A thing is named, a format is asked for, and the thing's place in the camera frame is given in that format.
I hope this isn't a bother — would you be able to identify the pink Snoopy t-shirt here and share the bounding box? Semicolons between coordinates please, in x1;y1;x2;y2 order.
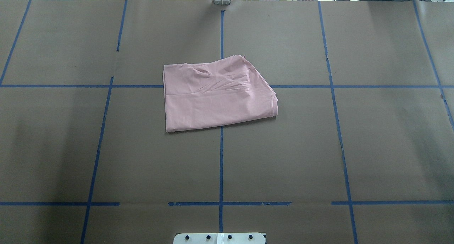
163;55;278;133

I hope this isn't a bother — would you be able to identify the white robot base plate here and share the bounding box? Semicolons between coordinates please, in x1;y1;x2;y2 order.
173;232;267;244

